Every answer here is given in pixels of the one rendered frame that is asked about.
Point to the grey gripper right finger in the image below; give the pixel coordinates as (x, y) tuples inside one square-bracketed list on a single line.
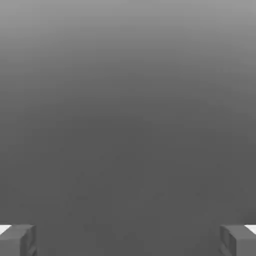
[(240, 240)]

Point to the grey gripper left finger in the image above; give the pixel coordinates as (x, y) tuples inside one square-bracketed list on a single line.
[(16, 240)]

